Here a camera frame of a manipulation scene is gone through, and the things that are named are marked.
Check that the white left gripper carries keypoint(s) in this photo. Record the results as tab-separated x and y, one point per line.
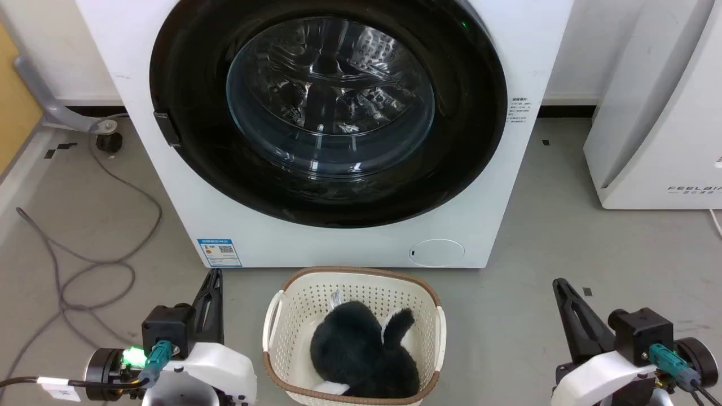
214	372

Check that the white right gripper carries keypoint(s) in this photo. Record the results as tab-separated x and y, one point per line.
598	383

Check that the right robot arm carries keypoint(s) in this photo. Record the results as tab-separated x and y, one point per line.
702	358

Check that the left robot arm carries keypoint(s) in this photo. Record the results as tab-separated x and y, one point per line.
104	372

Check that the white front-load washing machine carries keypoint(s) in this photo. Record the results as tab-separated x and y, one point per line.
338	248

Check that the round black glass washer door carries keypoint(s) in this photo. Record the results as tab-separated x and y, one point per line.
457	158

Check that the blue energy label sticker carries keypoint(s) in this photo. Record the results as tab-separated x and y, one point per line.
220	252

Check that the cream plastic laundry basket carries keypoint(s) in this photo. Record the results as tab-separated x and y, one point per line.
293	307

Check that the white toy tag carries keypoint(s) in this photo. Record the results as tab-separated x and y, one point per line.
337	299

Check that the black fluffy garment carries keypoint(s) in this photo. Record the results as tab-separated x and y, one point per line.
361	349

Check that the round white filter cover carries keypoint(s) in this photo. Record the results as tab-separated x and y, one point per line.
437	252

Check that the black caster wheel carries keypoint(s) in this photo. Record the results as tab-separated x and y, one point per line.
109	141

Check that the white air purifier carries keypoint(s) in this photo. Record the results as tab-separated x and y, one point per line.
665	141

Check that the small printed text sticker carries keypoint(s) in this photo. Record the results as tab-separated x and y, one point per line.
520	110

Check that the grey caster leg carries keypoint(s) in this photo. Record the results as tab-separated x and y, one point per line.
39	93

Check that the yellow wooden panel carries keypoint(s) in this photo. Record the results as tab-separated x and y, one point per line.
14	101

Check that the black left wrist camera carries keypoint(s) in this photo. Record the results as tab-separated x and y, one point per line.
166	330

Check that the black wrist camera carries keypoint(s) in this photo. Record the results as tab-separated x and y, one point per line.
640	332
166	330

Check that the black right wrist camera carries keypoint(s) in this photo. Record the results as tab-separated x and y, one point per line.
640	332

